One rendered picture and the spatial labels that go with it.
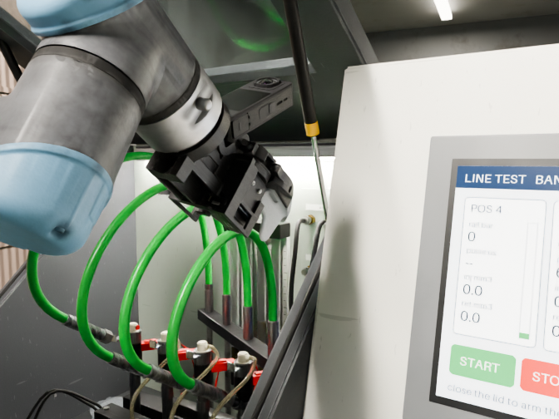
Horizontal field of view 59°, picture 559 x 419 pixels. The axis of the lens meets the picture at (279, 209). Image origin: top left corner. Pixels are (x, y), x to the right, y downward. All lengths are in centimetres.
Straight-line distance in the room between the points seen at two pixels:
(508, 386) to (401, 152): 30
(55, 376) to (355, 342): 76
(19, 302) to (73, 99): 87
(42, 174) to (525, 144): 51
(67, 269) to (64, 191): 91
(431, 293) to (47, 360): 86
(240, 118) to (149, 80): 13
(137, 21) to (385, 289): 45
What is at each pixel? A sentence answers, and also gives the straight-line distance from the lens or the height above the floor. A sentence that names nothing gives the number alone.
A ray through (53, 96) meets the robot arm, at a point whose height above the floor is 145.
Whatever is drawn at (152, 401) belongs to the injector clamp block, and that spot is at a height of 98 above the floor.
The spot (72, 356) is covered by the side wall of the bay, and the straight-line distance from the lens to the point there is 125.
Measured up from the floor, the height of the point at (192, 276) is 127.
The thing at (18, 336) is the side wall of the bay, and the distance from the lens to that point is 117.
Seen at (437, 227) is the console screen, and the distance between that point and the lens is 63.
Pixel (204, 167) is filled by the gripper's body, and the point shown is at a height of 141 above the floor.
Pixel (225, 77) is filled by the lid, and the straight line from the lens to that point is 92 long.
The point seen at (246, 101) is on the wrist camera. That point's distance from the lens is 48.
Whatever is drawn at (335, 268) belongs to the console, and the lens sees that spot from 68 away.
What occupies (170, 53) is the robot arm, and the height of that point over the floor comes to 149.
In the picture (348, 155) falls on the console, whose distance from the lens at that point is 69.
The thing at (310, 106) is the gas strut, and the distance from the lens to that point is 70.
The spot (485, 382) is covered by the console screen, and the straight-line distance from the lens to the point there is 62.
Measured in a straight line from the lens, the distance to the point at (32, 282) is 79.
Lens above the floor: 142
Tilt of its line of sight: 6 degrees down
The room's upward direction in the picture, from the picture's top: straight up
